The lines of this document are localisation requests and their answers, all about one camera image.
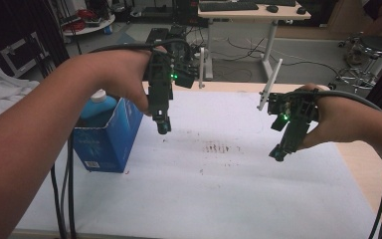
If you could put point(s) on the black computer mouse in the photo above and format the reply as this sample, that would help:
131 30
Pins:
272 8
301 10

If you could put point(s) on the round white table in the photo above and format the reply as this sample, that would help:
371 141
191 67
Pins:
89 28

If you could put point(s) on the black round stool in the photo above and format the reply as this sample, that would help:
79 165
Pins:
374 45

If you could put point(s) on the white cloth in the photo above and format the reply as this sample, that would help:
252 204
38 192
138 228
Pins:
3 89

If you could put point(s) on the person's left hand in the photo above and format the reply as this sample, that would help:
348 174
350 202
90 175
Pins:
122 73

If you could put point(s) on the black keyboard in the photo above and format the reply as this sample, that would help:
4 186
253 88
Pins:
227 6

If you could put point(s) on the black device box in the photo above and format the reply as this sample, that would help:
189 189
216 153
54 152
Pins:
159 33

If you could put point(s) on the person's right hand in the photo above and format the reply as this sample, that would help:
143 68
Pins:
338 119

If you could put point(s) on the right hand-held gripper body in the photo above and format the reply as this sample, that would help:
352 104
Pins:
295 106

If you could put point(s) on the blue bottle with white cap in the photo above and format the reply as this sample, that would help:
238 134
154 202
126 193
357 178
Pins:
96 108

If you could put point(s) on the blue cardboard box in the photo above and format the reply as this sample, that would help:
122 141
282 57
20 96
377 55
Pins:
106 149

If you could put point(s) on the white desk with wooden top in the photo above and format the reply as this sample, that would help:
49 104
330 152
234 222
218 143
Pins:
245 15

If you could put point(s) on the black case with metal frame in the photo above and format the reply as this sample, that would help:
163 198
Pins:
23 54

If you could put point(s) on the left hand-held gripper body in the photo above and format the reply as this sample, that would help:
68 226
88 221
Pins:
160 83

